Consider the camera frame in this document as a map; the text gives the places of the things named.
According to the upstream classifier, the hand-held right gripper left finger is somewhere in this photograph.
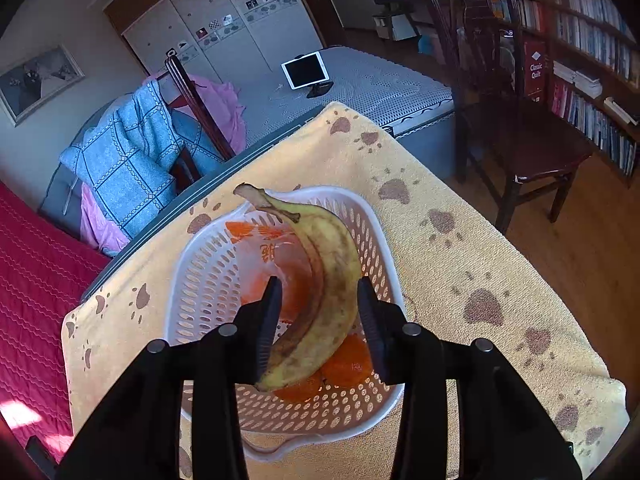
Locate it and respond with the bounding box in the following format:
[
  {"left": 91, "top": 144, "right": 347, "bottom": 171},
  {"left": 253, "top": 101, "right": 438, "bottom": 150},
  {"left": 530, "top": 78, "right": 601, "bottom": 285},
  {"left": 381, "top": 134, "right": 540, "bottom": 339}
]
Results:
[{"left": 55, "top": 276, "right": 283, "bottom": 480}]

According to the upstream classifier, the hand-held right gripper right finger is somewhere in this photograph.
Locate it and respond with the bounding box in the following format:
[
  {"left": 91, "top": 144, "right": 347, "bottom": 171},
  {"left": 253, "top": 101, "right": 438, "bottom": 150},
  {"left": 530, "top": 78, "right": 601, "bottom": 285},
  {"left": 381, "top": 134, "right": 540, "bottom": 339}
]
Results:
[{"left": 356, "top": 276, "right": 583, "bottom": 480}]

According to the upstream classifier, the large orange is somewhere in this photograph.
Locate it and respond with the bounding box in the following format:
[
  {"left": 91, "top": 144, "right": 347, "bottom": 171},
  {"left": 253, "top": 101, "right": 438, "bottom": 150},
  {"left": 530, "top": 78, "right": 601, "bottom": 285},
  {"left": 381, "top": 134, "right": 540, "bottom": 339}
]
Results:
[{"left": 320, "top": 332, "right": 373, "bottom": 388}]

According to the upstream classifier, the orange plastic snack bag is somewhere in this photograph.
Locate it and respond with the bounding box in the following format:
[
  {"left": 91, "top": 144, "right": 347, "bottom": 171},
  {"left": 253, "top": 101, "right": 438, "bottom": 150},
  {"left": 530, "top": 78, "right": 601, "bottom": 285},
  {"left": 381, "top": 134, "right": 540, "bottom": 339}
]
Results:
[{"left": 225, "top": 220, "right": 321, "bottom": 323}]

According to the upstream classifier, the small orange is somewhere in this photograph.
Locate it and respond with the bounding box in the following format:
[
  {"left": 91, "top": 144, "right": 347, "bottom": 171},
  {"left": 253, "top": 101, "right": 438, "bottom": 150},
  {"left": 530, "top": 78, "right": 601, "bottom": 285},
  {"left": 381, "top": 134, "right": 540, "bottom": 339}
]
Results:
[{"left": 272, "top": 372, "right": 323, "bottom": 403}]

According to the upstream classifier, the white plastic basket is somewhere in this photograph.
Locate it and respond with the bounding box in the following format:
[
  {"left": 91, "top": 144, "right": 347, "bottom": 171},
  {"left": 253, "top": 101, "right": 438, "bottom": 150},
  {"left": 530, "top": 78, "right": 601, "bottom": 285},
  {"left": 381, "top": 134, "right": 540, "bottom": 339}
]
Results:
[{"left": 164, "top": 186, "right": 408, "bottom": 463}]

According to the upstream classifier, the yellow banana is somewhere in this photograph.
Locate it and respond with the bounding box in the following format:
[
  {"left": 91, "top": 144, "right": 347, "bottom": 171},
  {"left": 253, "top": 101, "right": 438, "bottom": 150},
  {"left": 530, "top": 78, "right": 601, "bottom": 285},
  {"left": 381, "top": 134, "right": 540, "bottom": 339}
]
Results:
[{"left": 233, "top": 183, "right": 363, "bottom": 393}]

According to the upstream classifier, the yellow paw print towel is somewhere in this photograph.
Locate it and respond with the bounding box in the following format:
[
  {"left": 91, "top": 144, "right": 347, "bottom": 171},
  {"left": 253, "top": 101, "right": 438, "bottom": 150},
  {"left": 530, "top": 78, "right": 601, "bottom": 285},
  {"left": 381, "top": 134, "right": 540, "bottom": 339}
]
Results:
[{"left": 61, "top": 101, "right": 628, "bottom": 480}]

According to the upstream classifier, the blue checked pillow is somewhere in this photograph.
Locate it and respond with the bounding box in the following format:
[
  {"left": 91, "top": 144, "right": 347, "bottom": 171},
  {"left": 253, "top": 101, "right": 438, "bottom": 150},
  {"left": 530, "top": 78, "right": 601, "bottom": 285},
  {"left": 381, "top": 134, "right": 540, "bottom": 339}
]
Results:
[{"left": 59, "top": 80, "right": 226, "bottom": 241}]

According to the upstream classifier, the pink blanket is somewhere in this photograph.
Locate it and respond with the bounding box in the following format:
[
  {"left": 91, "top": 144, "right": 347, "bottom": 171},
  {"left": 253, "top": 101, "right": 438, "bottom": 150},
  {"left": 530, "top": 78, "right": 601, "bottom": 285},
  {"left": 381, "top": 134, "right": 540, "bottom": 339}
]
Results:
[{"left": 80, "top": 74, "right": 247, "bottom": 256}]

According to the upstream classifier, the red quilted bedspread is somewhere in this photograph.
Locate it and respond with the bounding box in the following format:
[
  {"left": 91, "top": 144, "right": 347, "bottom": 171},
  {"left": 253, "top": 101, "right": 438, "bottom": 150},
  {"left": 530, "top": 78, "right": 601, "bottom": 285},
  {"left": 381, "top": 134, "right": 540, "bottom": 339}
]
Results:
[{"left": 0, "top": 180, "right": 111, "bottom": 461}]

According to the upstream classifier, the dark wooden chair carved back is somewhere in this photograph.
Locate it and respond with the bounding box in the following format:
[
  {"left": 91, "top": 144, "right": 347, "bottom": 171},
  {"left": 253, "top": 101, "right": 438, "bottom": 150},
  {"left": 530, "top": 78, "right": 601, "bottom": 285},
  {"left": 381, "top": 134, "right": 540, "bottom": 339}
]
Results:
[{"left": 410, "top": 0, "right": 593, "bottom": 236}]

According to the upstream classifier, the grey mattress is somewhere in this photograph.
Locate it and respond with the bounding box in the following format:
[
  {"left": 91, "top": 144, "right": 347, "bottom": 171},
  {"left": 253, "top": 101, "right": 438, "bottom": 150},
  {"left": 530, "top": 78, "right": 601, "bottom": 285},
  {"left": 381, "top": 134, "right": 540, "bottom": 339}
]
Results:
[{"left": 235, "top": 45, "right": 456, "bottom": 171}]

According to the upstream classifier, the dark wooden chair with slats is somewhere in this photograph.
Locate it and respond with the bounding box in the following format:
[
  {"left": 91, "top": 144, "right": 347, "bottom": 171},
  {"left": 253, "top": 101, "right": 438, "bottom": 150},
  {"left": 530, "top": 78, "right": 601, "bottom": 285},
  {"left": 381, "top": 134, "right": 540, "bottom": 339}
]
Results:
[{"left": 164, "top": 52, "right": 236, "bottom": 196}]

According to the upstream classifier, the grey padded cushion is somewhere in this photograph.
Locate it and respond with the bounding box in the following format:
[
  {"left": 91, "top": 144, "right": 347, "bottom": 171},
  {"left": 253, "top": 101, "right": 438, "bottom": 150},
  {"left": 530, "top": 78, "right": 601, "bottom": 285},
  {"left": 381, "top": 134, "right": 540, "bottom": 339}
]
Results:
[{"left": 37, "top": 100, "right": 88, "bottom": 241}]

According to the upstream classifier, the white tablet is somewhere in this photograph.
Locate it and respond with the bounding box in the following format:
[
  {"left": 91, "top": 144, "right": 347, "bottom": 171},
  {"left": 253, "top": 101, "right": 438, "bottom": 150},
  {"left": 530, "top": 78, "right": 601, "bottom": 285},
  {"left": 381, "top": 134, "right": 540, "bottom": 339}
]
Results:
[{"left": 281, "top": 51, "right": 329, "bottom": 91}]

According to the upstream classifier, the red box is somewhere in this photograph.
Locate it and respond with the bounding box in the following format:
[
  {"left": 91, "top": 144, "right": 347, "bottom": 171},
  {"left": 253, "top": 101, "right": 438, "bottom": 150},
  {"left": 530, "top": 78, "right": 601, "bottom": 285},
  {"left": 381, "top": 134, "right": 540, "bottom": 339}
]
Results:
[{"left": 522, "top": 40, "right": 548, "bottom": 106}]

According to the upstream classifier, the white wardrobe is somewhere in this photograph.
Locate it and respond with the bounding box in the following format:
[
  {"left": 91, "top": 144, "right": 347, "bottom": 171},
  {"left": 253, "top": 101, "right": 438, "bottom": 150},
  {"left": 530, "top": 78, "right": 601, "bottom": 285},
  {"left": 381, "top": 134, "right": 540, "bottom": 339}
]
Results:
[{"left": 102, "top": 0, "right": 326, "bottom": 78}]

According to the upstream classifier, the dark side table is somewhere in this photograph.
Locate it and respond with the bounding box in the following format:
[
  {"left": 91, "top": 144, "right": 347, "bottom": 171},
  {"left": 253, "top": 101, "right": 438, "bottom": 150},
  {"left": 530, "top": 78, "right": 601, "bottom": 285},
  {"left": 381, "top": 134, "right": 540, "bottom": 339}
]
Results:
[{"left": 371, "top": 0, "right": 426, "bottom": 41}]

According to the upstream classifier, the bookshelf with books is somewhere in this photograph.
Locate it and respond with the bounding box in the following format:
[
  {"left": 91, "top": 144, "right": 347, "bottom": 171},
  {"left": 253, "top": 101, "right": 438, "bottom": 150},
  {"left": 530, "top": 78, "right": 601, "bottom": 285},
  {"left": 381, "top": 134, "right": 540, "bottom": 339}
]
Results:
[{"left": 450, "top": 0, "right": 640, "bottom": 181}]

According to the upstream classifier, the framed wall picture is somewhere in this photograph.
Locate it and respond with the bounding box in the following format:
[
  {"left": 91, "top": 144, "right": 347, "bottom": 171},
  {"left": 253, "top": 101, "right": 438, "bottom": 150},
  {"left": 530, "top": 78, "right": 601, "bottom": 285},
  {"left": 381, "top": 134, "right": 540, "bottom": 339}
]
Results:
[{"left": 0, "top": 44, "right": 85, "bottom": 127}]

